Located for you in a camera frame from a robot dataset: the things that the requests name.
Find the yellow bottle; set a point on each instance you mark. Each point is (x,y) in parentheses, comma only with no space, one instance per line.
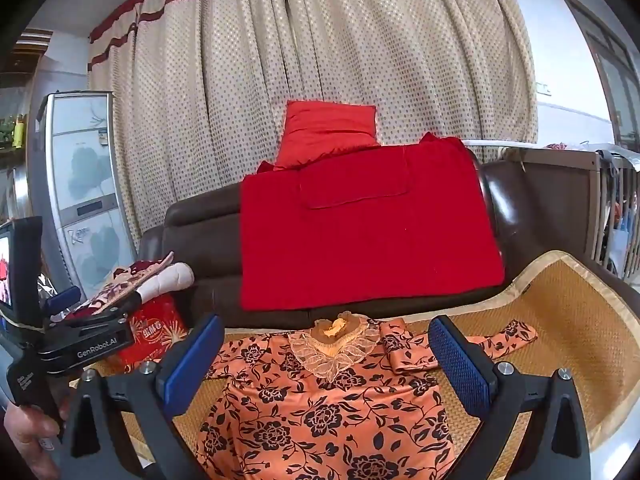
(19,132)

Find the floral print refrigerator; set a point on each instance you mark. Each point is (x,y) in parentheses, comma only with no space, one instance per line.
(85,170)

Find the woven bamboo mat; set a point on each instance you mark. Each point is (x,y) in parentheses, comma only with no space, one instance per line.
(565,320)

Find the wooden shelf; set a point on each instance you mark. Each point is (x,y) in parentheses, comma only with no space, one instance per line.
(25,60)

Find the red blanket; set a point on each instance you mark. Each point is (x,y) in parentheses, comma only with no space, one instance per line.
(360,240)

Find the white plush toy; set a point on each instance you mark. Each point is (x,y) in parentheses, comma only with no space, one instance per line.
(170,277)

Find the beige dotted curtain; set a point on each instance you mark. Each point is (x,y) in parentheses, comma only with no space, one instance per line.
(225,85)

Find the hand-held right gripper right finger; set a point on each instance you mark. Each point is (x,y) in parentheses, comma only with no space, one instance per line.
(457,366)

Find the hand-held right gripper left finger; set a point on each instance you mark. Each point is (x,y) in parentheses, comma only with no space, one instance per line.
(192,360)

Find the wooden framed window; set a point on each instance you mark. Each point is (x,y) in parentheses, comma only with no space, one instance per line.
(607,70)

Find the brown leather sofa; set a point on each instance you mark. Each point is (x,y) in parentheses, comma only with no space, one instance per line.
(200,240)

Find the person's left hand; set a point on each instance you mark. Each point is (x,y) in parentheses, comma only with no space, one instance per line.
(30,440)

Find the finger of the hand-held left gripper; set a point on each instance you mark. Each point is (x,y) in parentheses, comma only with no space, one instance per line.
(62,300)

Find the red gift bag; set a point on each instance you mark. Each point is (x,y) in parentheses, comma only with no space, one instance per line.
(150,331)

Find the red pillow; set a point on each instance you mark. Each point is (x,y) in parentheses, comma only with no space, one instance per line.
(325,130)

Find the floral patterned cushion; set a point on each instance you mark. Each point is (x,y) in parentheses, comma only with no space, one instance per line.
(120,285)

